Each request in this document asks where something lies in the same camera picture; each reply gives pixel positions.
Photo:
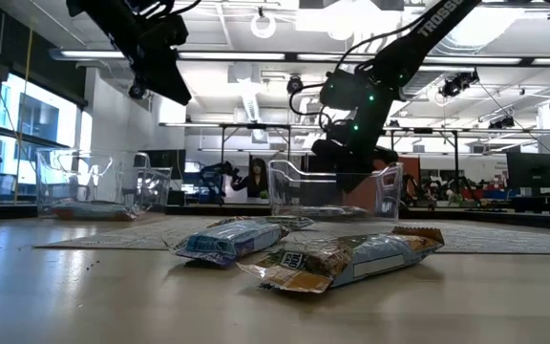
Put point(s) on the dark computer monitor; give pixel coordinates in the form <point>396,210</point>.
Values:
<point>532,169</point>

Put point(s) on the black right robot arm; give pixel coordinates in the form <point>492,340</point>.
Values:
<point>428,33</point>

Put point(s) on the clear plastic bin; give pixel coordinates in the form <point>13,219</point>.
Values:
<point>46,181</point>
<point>392,191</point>

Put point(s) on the person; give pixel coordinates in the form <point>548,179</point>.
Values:
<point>257,179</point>

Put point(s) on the black dome ceiling camera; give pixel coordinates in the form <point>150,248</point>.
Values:
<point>135,93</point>
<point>295,85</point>

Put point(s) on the long ceiling light bar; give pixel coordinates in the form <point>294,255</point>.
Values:
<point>237,56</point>

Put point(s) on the blue background robot arm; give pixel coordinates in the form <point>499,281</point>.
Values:
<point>213,174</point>

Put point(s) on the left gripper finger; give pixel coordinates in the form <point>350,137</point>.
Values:
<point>162,79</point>

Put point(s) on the black wall screen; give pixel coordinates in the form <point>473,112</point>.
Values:
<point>165,157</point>

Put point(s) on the orange partition wall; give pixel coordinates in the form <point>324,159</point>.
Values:
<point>411,165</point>

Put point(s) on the blue granola bar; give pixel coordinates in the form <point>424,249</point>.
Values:
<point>232,239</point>

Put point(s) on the grey woven mat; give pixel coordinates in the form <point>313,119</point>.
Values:
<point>494,241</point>

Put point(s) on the green granola bar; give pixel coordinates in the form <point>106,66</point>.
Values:
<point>280,221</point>
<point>323,212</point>

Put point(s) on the black metal frame stand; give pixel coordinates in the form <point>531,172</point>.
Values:
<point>423,130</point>
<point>256,126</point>

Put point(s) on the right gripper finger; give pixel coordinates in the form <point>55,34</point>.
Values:
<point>356,180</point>

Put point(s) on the brown granola bar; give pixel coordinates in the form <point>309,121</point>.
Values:
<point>93,210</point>
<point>332,260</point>

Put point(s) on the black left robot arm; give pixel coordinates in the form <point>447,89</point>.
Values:
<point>98,19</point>

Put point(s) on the black ceiling camera rig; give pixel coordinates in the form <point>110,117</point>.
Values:
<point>456,85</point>

